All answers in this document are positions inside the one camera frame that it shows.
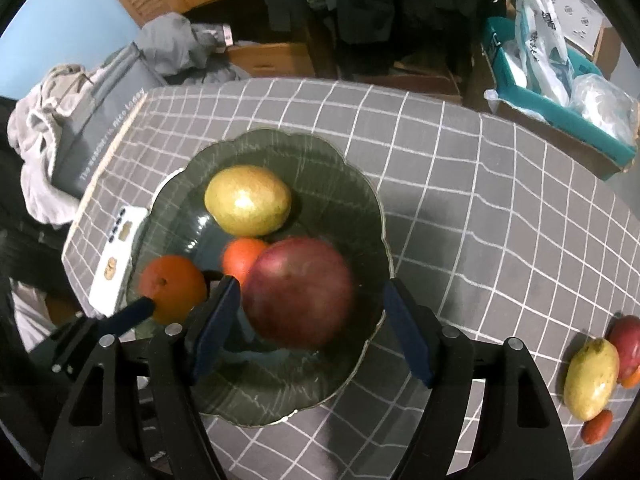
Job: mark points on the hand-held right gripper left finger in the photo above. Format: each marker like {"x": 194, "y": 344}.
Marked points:
{"x": 215, "y": 330}

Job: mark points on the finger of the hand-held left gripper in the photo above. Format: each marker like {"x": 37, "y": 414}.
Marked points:
{"x": 132, "y": 312}
{"x": 212, "y": 276}

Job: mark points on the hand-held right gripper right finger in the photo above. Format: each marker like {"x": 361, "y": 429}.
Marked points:
{"x": 410, "y": 335}

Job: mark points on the small tangerine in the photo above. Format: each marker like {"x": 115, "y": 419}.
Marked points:
{"x": 240, "y": 260}
{"x": 597, "y": 427}

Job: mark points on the large orange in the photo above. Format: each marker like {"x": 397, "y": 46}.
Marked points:
{"x": 632, "y": 379}
{"x": 172, "y": 285}

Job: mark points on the yellow-green mango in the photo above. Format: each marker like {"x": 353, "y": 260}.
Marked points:
{"x": 247, "y": 200}
{"x": 592, "y": 380}

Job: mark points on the red apple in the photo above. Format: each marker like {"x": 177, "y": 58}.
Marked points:
{"x": 300, "y": 290}
{"x": 627, "y": 342}

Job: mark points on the dark green scalloped plate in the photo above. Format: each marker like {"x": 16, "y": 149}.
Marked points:
{"x": 325, "y": 175}

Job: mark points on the pale smartphone with stickers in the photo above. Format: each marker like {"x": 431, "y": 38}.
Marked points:
{"x": 117, "y": 260}

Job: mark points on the person's grey clothing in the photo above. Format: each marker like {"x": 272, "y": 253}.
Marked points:
{"x": 32, "y": 312}

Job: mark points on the grey checked tablecloth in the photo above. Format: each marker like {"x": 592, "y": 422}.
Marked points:
{"x": 475, "y": 235}

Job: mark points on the grey printed fabric bag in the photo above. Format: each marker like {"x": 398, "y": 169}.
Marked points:
{"x": 105, "y": 120}

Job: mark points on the wooden drawer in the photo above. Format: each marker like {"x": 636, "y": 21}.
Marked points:
{"x": 270, "y": 60}

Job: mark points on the brown cardboard box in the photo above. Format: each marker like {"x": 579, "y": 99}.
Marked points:
{"x": 575, "y": 147}

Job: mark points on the flat cardboard piece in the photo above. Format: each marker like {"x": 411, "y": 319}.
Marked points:
{"x": 430, "y": 85}

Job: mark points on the teal plastic crate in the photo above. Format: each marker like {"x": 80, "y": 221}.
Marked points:
{"x": 515, "y": 85}

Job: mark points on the clear plastic bag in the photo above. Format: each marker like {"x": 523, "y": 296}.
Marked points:
{"x": 605, "y": 107}

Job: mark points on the white printed rice bag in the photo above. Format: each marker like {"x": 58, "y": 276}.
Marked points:
{"x": 542, "y": 35}

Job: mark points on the black hooded coat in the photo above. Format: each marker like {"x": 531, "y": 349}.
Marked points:
{"x": 415, "y": 5}

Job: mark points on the white printed carton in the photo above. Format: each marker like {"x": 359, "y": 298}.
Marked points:
{"x": 580, "y": 10}

